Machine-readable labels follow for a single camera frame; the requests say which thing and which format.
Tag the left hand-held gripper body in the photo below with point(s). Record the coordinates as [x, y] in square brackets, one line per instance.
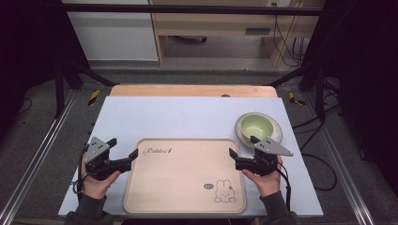
[97, 156]

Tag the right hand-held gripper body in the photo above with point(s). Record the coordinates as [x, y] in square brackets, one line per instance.
[266, 154]

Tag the light green bowl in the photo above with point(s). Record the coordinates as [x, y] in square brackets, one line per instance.
[278, 132]

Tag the wooden tray with rabbit print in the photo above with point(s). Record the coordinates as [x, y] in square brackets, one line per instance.
[184, 178]

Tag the person's right hand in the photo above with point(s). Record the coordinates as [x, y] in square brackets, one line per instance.
[266, 184]

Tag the person's left hand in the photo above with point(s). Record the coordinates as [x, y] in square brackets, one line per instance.
[98, 187]

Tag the yellow black tape marker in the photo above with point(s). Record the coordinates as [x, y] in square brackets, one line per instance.
[293, 98]
[94, 97]

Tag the white table board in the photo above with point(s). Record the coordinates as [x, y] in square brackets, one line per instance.
[175, 118]

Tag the black metal stand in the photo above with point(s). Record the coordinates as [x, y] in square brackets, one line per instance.
[319, 90]
[59, 87]

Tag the wooden table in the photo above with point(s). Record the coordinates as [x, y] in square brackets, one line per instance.
[187, 90]

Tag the white cabinet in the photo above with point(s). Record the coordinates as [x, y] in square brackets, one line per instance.
[112, 37]

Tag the wooden cabinet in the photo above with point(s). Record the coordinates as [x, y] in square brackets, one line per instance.
[212, 23]

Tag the black curtain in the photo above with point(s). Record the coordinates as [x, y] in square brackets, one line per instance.
[28, 47]
[366, 78]

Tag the aluminium floor rail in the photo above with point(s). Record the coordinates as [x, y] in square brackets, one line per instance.
[37, 146]
[341, 168]

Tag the black horizontal frame bar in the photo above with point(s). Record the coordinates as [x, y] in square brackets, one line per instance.
[187, 9]

